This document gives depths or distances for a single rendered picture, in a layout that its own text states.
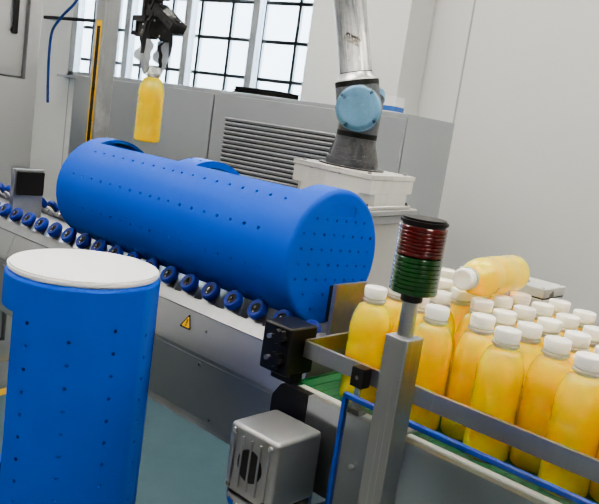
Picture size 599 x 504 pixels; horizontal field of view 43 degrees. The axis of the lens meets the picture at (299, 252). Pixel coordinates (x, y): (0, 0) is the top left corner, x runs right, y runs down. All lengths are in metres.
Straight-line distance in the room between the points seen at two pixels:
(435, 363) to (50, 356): 0.66
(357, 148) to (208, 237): 0.66
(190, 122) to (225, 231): 2.41
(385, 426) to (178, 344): 0.78
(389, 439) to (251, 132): 2.78
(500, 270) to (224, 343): 0.60
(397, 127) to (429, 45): 1.47
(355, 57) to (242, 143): 1.79
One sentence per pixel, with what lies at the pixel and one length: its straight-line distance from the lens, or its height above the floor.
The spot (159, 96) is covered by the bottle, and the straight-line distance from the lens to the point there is 2.10.
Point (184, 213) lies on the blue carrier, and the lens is 1.68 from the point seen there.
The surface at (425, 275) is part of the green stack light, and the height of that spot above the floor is 1.19.
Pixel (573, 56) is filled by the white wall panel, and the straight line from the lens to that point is 4.37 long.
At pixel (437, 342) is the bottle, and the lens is 1.21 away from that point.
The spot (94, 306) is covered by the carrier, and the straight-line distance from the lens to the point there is 1.35.
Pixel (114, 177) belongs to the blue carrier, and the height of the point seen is 1.16.
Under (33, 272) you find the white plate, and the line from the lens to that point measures 1.38.
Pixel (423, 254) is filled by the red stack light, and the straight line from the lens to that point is 0.97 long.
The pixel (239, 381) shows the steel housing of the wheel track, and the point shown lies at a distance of 1.59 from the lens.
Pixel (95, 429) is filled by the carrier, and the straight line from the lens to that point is 1.43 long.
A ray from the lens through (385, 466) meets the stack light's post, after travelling 1.06.
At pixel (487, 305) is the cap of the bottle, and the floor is 1.09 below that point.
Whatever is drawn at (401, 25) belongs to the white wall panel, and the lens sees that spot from 4.44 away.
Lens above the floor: 1.36
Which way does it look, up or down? 10 degrees down
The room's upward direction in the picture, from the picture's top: 8 degrees clockwise
